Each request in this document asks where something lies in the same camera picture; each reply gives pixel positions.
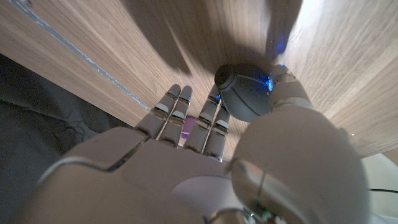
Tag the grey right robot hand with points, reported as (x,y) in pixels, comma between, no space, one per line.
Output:
(174,180)

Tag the black rubber air blower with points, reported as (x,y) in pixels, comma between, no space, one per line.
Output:
(245,93)

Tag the purple plastic cup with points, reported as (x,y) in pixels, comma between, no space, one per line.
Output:
(189,126)

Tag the black backdrop cloth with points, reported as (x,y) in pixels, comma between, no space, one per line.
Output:
(37,130)

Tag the grey tape outline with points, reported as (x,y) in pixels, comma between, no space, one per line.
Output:
(81,56)

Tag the white platform box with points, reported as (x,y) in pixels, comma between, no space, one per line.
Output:
(384,174)

